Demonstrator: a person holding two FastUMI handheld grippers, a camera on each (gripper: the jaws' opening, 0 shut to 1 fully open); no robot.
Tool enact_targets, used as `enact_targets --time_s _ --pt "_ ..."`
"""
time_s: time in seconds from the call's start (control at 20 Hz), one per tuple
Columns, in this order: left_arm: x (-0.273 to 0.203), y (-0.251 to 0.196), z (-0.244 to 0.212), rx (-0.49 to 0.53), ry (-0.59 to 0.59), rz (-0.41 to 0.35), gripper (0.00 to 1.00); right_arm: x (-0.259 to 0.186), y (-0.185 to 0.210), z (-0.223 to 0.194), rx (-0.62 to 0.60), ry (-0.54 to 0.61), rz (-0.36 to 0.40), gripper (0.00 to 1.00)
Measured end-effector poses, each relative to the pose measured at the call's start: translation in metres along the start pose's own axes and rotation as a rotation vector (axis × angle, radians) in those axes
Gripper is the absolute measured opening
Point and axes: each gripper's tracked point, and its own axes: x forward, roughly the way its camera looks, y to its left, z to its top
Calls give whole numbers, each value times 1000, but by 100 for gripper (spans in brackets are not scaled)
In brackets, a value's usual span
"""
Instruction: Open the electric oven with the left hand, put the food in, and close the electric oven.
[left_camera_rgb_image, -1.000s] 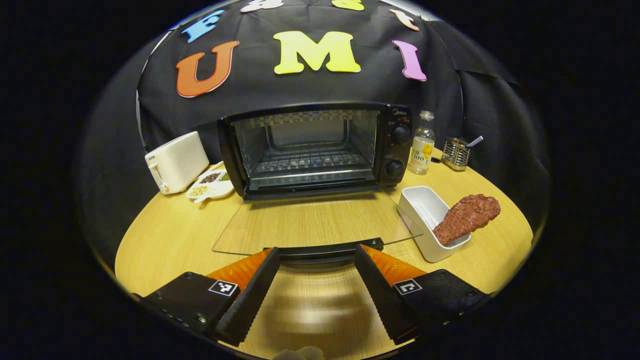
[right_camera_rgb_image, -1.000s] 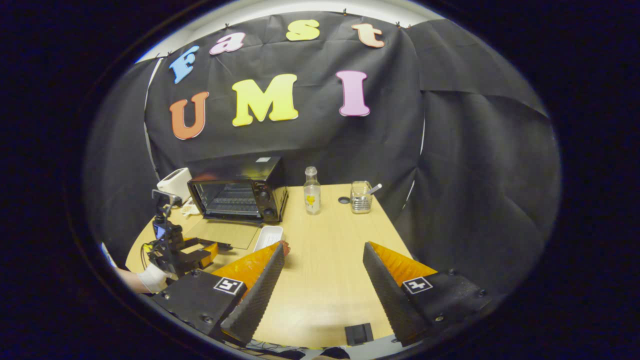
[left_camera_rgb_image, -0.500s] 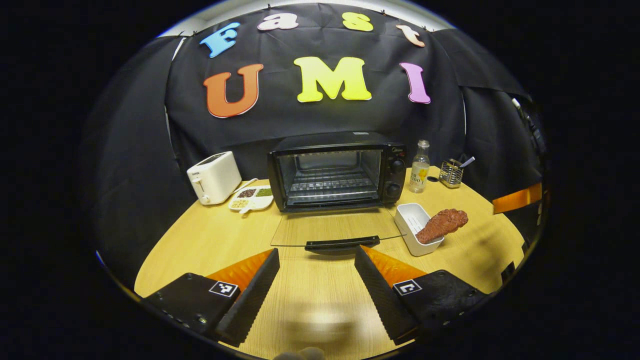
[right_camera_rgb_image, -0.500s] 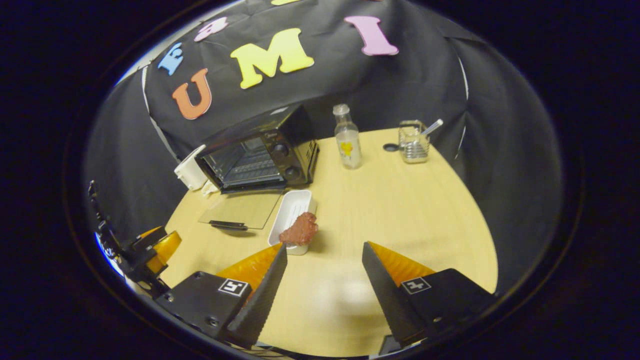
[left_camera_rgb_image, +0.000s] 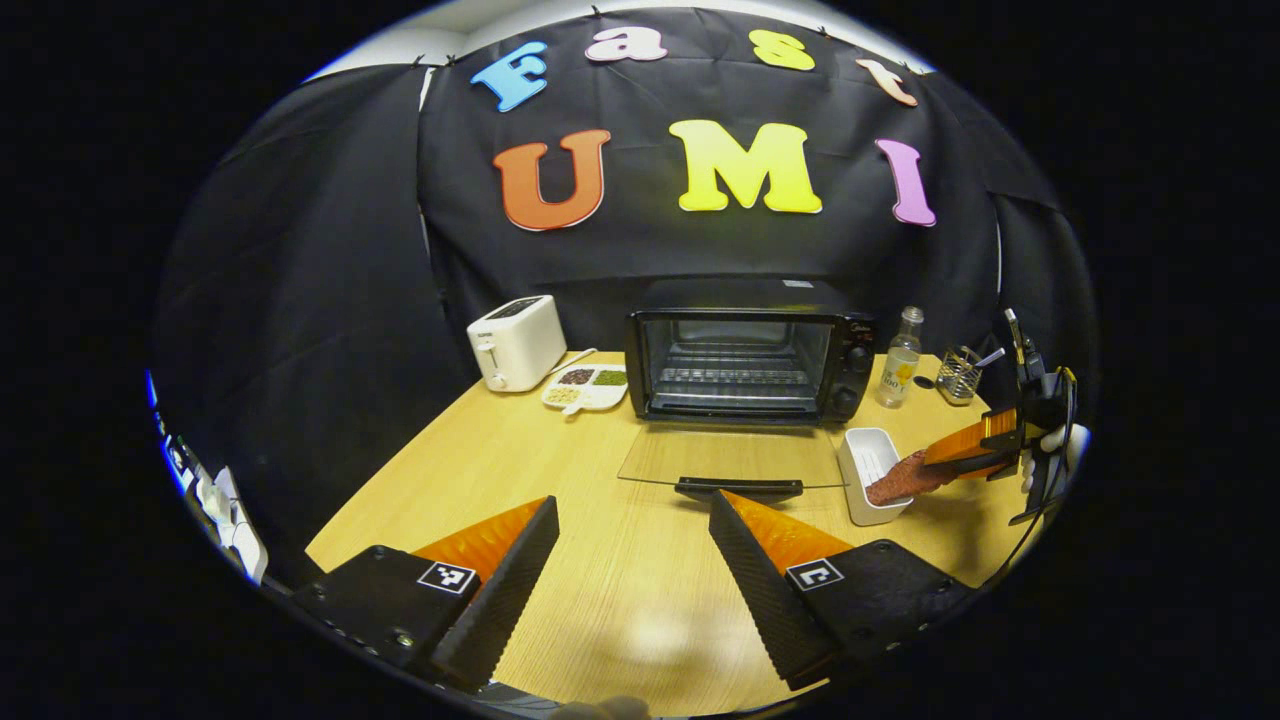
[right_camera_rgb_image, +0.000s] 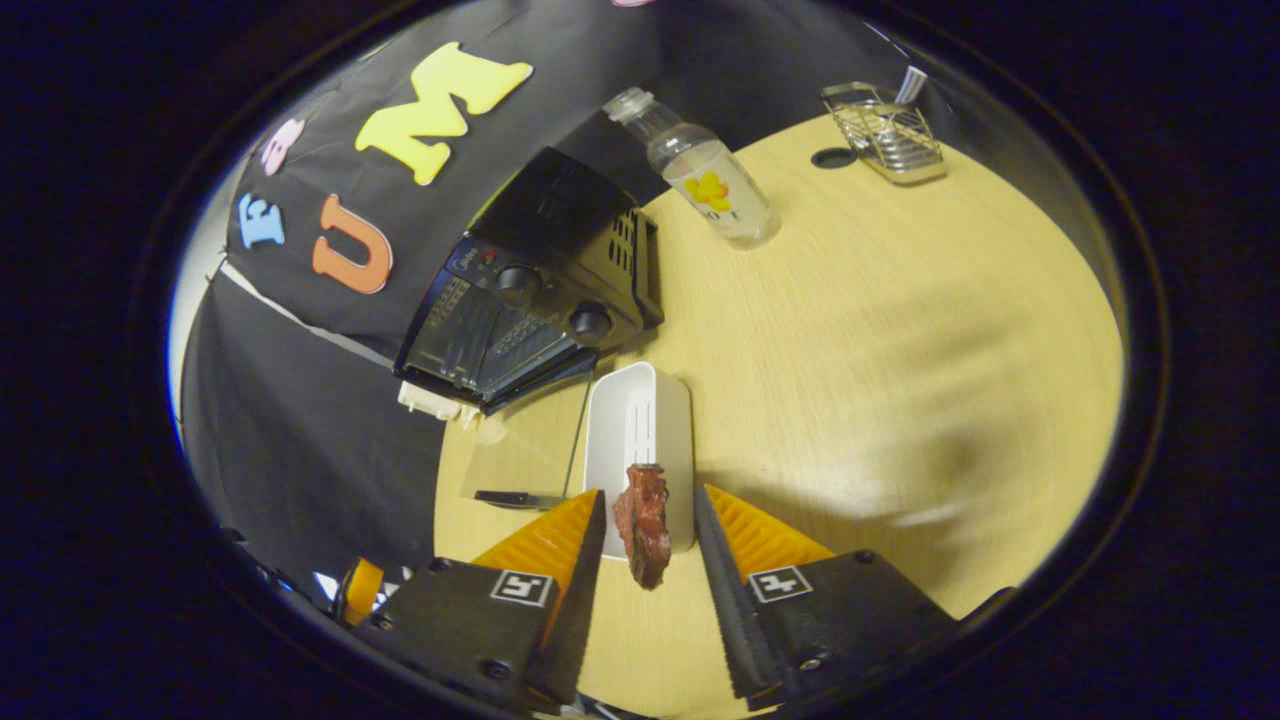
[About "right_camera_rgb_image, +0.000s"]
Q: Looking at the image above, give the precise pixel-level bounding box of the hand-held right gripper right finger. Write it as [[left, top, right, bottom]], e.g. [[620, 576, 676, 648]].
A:
[[695, 484, 959, 706]]

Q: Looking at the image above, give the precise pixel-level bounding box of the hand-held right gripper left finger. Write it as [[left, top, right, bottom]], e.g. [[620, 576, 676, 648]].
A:
[[350, 488, 609, 713]]

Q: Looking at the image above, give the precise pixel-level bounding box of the red meat piece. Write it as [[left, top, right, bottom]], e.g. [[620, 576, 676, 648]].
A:
[[613, 463, 673, 591]]

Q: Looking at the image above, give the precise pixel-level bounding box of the black electric oven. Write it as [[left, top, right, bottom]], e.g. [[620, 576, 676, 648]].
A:
[[393, 147, 666, 513]]

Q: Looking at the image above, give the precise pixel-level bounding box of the white rectangular container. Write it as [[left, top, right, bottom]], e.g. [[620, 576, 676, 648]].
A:
[[583, 362, 696, 561]]

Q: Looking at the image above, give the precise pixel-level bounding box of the clear plastic bottle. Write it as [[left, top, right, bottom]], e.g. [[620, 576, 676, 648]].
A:
[[603, 86, 783, 251]]

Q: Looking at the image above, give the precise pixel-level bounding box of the metal wire holder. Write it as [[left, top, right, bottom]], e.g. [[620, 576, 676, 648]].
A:
[[820, 80, 949, 187]]

